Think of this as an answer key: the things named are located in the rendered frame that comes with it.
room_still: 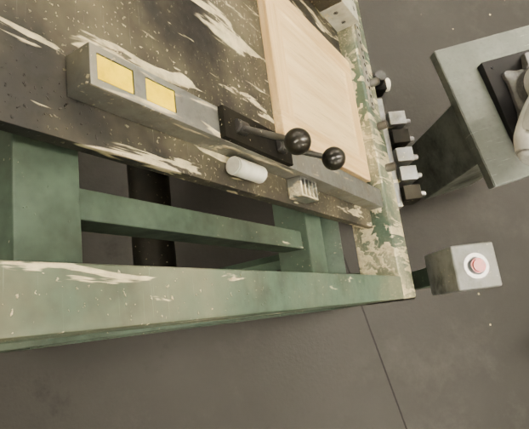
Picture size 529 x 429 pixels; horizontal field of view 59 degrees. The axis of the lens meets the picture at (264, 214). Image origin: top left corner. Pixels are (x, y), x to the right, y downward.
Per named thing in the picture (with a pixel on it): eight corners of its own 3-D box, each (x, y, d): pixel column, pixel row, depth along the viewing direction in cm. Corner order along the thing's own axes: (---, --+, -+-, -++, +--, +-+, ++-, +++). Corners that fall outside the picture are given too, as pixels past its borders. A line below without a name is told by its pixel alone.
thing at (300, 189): (305, 203, 96) (318, 200, 94) (288, 198, 90) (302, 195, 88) (303, 185, 97) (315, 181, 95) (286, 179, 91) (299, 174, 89)
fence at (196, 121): (369, 210, 130) (383, 207, 128) (66, 96, 51) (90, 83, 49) (366, 193, 131) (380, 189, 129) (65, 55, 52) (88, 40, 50)
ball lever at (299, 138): (238, 141, 73) (310, 160, 65) (223, 134, 70) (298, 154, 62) (245, 117, 73) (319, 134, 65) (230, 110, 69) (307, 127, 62)
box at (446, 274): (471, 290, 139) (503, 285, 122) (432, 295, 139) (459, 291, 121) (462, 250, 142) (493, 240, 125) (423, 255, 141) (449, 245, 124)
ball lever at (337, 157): (277, 158, 83) (345, 174, 75) (266, 153, 80) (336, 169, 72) (283, 138, 83) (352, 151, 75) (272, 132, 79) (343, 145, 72)
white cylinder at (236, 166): (225, 176, 73) (253, 185, 80) (241, 171, 72) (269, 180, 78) (224, 158, 74) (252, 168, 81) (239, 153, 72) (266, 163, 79)
